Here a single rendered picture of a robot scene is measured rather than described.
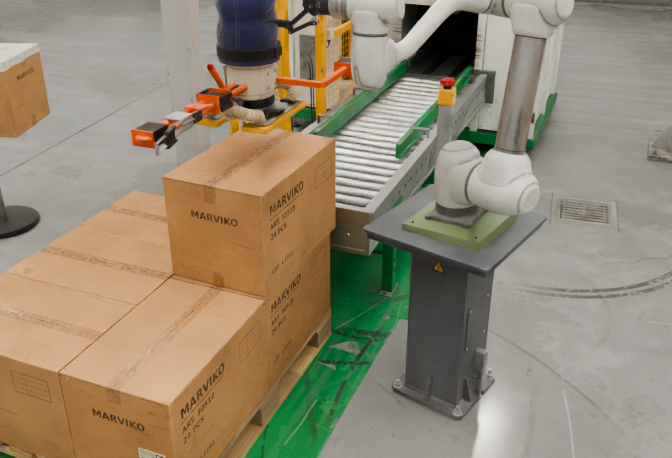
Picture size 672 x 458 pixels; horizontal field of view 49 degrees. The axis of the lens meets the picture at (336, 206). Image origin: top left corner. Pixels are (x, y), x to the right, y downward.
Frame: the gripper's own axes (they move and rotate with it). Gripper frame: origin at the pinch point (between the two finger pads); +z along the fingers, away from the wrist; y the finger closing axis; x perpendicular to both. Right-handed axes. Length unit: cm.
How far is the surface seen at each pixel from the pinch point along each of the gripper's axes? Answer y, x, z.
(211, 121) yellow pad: 46, 10, 30
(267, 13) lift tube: 9.9, 23.5, 13.1
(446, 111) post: 68, 116, -29
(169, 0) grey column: 31, 132, 126
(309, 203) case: 82, 30, 2
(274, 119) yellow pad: 45.3, 18.5, 9.4
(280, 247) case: 89, 6, 3
